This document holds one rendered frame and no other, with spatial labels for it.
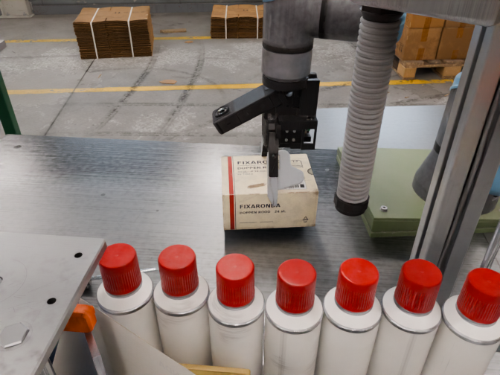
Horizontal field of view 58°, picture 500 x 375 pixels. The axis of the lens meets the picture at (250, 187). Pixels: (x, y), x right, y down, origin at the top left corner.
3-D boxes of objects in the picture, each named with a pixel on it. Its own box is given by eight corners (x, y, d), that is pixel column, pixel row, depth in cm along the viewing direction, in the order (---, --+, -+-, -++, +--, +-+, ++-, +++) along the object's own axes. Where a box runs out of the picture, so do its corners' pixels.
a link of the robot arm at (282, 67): (264, 54, 63) (259, 37, 69) (263, 85, 65) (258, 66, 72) (317, 54, 63) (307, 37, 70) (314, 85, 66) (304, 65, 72)
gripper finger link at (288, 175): (306, 207, 72) (305, 149, 71) (268, 207, 71) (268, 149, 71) (302, 205, 75) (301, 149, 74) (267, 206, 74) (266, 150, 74)
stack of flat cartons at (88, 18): (79, 59, 400) (71, 22, 382) (88, 41, 444) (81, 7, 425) (152, 56, 408) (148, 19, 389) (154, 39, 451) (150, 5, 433)
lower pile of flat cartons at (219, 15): (210, 39, 450) (209, 16, 438) (213, 24, 495) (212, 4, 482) (274, 39, 451) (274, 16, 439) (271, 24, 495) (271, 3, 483)
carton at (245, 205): (223, 230, 78) (222, 195, 73) (222, 189, 88) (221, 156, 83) (315, 226, 78) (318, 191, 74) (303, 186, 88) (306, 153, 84)
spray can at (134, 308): (117, 408, 49) (75, 274, 37) (132, 364, 53) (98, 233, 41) (164, 412, 48) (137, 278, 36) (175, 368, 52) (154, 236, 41)
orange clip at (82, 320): (55, 331, 34) (47, 312, 33) (66, 311, 35) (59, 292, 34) (93, 335, 34) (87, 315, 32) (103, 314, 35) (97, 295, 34)
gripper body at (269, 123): (314, 154, 73) (322, 83, 66) (261, 155, 72) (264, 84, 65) (306, 132, 79) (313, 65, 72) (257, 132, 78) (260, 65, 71)
